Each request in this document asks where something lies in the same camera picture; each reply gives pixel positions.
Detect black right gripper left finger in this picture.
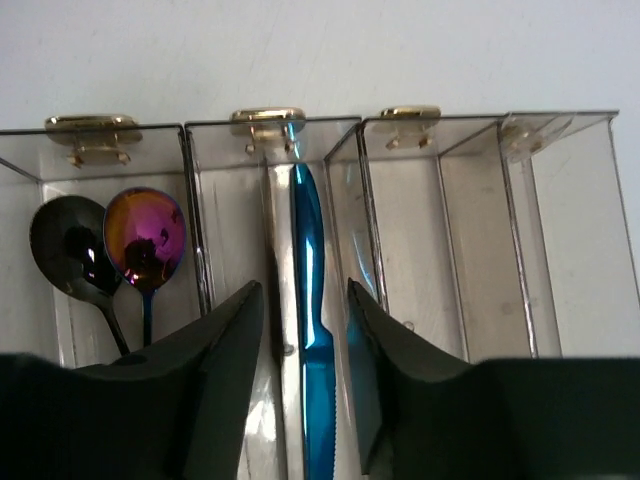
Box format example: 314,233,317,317
1,281,264,479

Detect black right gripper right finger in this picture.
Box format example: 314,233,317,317
347,281,639,479

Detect blue serrated knife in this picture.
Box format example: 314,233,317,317
290,163,337,480

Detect iridescent rainbow spoon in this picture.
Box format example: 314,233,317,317
103,186,187,346

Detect clear smoked utensil organizer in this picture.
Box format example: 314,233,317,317
1,106,639,479

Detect black spoon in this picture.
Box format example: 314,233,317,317
29,195,130,355

